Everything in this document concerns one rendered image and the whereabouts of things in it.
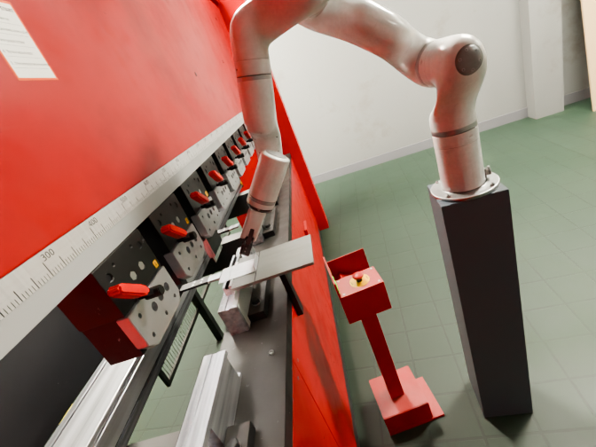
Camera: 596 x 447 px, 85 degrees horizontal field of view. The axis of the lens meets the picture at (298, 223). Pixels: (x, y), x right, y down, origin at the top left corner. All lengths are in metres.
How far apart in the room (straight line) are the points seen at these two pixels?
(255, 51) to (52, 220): 0.57
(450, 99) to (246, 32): 0.53
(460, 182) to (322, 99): 3.65
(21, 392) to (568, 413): 1.81
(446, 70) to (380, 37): 0.18
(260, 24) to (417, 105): 3.92
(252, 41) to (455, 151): 0.60
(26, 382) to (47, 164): 0.71
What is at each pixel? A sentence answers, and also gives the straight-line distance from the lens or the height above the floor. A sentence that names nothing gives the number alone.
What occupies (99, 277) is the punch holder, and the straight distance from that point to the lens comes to 0.55.
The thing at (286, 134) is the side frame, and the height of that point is 1.04.
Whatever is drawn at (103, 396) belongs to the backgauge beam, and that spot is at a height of 0.99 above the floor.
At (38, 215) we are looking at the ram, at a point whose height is 1.44.
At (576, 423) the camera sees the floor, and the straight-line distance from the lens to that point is 1.76.
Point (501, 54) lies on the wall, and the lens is 4.91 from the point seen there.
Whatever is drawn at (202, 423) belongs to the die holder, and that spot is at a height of 0.97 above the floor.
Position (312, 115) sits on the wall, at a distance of 4.60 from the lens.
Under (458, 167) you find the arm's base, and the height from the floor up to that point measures 1.09.
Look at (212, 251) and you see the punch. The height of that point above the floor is 1.12.
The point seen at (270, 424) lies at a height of 0.87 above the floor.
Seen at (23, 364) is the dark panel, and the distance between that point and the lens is 1.16.
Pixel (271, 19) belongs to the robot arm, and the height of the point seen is 1.60.
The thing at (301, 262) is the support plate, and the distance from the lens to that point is 0.96.
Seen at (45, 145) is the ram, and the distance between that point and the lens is 0.59.
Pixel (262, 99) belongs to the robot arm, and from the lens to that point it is 0.86.
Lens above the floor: 1.47
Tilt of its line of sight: 23 degrees down
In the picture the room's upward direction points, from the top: 23 degrees counter-clockwise
